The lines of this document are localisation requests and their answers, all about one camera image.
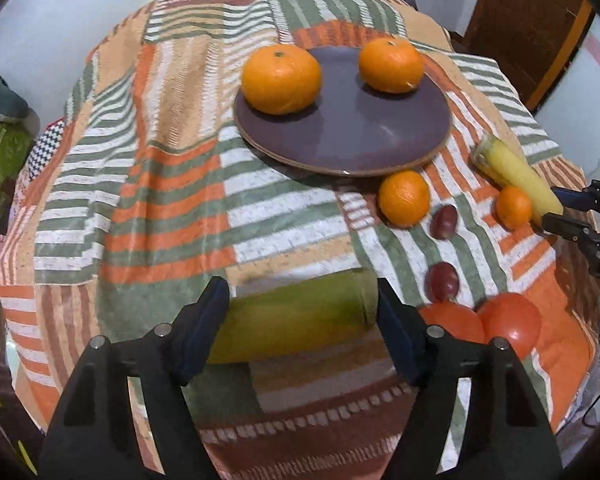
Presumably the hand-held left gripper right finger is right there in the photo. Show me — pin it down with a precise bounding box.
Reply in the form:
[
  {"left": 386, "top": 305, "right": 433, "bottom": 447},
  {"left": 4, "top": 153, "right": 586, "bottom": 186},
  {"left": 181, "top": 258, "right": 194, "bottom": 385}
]
[{"left": 376, "top": 277, "right": 566, "bottom": 480}]

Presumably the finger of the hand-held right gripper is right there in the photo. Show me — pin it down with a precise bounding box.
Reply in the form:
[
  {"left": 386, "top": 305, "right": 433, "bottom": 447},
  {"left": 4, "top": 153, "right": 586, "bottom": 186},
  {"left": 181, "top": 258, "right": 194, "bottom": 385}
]
[
  {"left": 541, "top": 212, "right": 600, "bottom": 263},
  {"left": 551, "top": 179, "right": 600, "bottom": 222}
]

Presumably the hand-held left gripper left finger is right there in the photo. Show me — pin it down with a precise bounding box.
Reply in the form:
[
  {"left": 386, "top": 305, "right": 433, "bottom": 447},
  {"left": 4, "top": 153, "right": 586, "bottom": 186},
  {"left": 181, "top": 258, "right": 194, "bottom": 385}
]
[{"left": 39, "top": 276, "right": 231, "bottom": 480}]

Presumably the small orange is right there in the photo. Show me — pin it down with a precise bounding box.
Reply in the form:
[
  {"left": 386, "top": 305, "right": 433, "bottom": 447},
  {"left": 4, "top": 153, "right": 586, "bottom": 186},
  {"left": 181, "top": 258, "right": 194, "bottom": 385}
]
[{"left": 495, "top": 185, "right": 533, "bottom": 230}]

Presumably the red tomato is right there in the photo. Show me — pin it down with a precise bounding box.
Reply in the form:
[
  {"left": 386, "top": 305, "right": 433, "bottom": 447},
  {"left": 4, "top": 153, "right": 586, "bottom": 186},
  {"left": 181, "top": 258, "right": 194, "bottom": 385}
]
[
  {"left": 417, "top": 302, "right": 487, "bottom": 346},
  {"left": 477, "top": 293, "right": 543, "bottom": 361}
]

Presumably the yellow banana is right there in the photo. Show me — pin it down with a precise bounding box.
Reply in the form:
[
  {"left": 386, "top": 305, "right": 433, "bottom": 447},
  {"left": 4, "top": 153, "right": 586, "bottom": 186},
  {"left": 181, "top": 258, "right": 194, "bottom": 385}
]
[
  {"left": 470, "top": 138, "right": 564, "bottom": 226},
  {"left": 207, "top": 269, "right": 379, "bottom": 365}
]

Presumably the dark red grape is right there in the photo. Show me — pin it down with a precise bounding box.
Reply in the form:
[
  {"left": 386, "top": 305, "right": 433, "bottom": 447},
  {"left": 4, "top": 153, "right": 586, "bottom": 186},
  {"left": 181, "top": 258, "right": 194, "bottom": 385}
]
[
  {"left": 429, "top": 204, "right": 459, "bottom": 240},
  {"left": 424, "top": 261, "right": 461, "bottom": 301}
]

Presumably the medium orange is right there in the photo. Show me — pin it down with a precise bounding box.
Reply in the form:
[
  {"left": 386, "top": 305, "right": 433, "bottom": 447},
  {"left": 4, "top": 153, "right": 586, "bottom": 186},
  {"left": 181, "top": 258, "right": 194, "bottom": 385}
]
[{"left": 378, "top": 170, "right": 431, "bottom": 227}]

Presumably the purple plate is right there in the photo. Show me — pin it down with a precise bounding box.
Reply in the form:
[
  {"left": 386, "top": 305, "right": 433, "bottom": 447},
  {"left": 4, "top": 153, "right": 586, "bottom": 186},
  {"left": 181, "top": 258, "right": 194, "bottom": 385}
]
[{"left": 233, "top": 46, "right": 453, "bottom": 177}]

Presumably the striped patchwork tablecloth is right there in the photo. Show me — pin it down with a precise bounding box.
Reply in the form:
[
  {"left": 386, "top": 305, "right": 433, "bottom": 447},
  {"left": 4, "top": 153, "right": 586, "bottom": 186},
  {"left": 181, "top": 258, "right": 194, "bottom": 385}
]
[{"left": 0, "top": 0, "right": 600, "bottom": 480}]

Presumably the brown wooden door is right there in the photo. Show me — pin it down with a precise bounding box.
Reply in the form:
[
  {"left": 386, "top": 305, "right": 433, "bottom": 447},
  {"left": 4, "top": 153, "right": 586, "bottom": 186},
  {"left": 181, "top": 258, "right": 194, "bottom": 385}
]
[{"left": 462, "top": 0, "right": 597, "bottom": 113}]

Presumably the large orange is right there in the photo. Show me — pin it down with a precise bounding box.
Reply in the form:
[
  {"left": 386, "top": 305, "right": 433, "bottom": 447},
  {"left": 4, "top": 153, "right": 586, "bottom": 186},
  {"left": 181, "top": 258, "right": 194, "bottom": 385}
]
[
  {"left": 241, "top": 44, "right": 323, "bottom": 115},
  {"left": 358, "top": 37, "right": 425, "bottom": 94}
]

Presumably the black white checkered cloth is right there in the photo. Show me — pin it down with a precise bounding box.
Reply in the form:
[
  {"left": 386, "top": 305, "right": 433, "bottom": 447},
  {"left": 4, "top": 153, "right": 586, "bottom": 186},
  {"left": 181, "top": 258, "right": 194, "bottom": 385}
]
[{"left": 27, "top": 119, "right": 66, "bottom": 178}]

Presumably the green storage box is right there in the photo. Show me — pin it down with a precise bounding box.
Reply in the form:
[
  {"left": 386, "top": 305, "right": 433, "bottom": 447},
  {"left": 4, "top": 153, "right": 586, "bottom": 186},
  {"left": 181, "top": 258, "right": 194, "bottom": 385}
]
[{"left": 0, "top": 122, "right": 36, "bottom": 201}]

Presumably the grey plush toy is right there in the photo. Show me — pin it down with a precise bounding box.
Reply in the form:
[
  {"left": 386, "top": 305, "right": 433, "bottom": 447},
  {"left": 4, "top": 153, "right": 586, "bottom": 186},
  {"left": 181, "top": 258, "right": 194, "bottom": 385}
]
[{"left": 0, "top": 77, "right": 31, "bottom": 126}]

